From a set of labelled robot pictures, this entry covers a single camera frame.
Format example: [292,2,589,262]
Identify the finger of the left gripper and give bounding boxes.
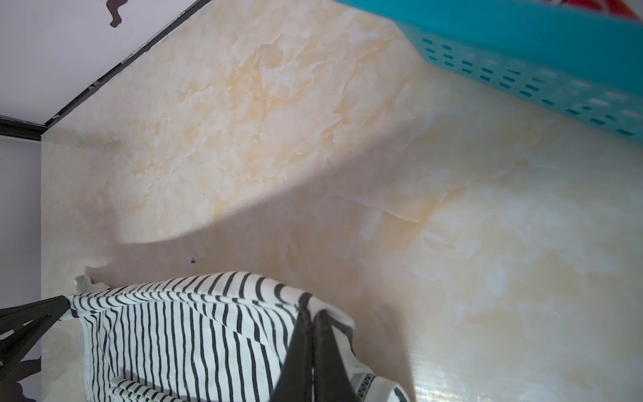
[1,296,70,380]

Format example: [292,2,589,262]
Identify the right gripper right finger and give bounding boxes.
[313,311,358,402]

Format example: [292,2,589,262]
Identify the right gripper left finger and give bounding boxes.
[270,301,313,402]

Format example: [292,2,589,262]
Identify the black white striped tank top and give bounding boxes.
[65,271,408,401]

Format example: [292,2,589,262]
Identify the red white striped tank top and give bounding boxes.
[549,0,642,22]

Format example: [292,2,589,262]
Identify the teal plastic basket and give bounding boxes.
[350,0,642,143]

